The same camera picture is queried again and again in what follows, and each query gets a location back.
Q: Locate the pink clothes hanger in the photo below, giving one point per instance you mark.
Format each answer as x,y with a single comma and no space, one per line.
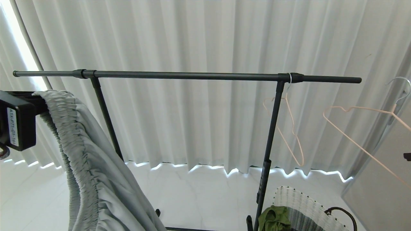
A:
356,142
290,120

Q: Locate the window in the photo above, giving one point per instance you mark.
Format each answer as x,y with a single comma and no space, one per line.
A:
32,53

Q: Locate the white curtain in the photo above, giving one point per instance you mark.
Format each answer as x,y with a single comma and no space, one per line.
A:
13,77
199,38

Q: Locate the white laundry basket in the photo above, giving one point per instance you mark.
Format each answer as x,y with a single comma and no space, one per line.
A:
305,208

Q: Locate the pale grey shorts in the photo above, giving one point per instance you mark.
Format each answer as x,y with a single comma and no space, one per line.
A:
96,166

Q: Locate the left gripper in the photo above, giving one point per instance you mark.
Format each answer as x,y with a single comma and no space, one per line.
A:
27,128

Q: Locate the black clothes rack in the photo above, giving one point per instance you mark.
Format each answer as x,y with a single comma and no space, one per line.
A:
192,75

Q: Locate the green long-sleeved shirt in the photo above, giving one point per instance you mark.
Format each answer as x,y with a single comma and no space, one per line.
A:
273,218

